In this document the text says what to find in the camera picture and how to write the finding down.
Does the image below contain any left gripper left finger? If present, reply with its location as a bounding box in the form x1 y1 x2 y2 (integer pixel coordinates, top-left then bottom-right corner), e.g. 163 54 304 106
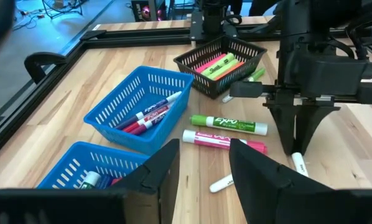
109 138 181 224

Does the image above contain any light green Sharpie highlighter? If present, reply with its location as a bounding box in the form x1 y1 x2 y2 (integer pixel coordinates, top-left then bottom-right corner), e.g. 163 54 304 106
201 52 236 77

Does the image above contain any thin pink marker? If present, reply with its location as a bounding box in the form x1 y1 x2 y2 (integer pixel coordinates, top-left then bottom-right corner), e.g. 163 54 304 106
209 173 235 194

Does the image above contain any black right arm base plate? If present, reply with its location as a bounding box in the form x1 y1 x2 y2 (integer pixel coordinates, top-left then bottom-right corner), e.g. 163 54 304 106
189 18 240 43

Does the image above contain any orange highlighter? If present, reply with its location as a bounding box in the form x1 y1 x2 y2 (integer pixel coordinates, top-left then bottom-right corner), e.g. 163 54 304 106
215 61 246 82

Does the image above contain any green Expo marker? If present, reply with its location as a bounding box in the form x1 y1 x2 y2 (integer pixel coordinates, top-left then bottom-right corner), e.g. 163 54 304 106
190 114 269 136

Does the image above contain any thin red marker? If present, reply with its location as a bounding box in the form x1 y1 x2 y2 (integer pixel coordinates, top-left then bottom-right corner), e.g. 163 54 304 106
122 105 171 134

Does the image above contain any pink highlighter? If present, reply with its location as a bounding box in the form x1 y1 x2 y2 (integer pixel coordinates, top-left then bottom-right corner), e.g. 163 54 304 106
194 53 227 74

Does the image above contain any thin light green marker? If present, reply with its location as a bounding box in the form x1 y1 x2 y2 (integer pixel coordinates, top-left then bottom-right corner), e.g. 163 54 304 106
221 67 267 103

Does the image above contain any thin magenta marker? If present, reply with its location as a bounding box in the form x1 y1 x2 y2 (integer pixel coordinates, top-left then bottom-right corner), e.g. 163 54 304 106
129 111 169 136

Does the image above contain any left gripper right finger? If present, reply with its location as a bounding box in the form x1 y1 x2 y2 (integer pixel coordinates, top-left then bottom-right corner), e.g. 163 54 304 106
229 139 351 224

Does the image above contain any thin blue marker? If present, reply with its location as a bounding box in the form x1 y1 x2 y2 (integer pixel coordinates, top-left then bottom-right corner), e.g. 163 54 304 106
114 90 183 131

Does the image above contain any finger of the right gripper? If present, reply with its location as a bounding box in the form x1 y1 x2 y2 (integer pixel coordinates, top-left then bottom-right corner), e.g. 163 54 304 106
296 105 341 155
263 105 299 156

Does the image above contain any blue plastic basket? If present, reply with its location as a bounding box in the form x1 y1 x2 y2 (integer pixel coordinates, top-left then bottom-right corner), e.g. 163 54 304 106
36 141 150 190
83 65 195 156

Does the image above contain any pink Expo marker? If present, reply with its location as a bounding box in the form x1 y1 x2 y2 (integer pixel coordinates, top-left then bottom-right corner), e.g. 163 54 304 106
182 129 268 156

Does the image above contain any dark green marker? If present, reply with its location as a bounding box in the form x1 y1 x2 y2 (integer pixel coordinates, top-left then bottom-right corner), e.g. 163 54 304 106
79 170 102 190

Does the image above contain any dark blue Expo marker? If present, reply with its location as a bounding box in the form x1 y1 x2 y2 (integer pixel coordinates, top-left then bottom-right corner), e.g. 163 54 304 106
96 174 115 189

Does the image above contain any yellow-green highlighter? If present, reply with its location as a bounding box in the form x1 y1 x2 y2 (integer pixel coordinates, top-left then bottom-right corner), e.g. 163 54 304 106
209 58 240 80

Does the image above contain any thin orange-yellow marker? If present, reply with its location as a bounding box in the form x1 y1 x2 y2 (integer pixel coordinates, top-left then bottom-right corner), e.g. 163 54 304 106
291 151 310 178

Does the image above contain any black clamp hook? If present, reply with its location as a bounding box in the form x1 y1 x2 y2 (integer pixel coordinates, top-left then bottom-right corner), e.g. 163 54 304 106
23 52 67 85

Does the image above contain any black plastic basket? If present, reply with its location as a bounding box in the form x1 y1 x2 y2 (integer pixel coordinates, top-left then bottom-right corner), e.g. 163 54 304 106
172 34 267 100

